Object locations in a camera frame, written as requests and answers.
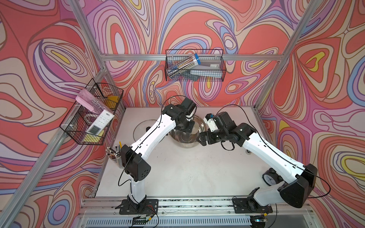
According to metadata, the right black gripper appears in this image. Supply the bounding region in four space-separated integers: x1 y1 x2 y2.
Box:
197 129 228 146

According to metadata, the stainless steel pot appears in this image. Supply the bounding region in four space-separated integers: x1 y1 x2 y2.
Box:
170 116 206 149

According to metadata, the glass pot lid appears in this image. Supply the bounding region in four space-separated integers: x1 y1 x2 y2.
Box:
133 119 157 142

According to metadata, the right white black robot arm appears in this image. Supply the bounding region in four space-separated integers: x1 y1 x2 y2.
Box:
197 112 317 211

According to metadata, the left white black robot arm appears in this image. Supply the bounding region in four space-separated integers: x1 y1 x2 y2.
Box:
119 97 196 205

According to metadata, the tube of straws blue cap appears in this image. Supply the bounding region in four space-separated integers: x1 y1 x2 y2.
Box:
166 54 201 79

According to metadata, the grey white box in basket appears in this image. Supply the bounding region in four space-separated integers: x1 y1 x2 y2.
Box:
190 60 222 78

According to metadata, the black alarm clock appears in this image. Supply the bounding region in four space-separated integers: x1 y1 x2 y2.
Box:
262 168 283 186

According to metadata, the pen cup with pens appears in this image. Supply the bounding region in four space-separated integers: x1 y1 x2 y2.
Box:
106 142 123 169

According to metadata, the yellow object in basket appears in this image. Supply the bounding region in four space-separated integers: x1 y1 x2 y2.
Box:
105 96 119 110

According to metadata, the white remote control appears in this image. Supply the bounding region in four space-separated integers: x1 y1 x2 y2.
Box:
86 109 114 135

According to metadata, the pink box in basket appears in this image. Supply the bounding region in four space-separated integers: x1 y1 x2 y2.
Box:
76 89 101 114

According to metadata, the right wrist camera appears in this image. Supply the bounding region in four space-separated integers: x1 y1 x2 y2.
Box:
203 114 218 132

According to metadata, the black wire basket back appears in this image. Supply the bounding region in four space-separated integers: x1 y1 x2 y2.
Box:
164 48 227 82

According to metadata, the black wire basket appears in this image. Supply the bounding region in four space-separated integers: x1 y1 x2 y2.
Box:
164 48 227 82
60 79 124 145

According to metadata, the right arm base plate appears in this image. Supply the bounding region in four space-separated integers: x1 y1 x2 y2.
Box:
232 197 273 214

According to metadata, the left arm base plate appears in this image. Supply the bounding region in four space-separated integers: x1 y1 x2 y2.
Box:
115 198 159 215

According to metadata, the black wire basket left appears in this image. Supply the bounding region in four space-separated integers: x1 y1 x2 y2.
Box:
60 79 124 145

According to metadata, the aluminium rail front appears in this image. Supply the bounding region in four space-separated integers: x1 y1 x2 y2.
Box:
72 196 321 228

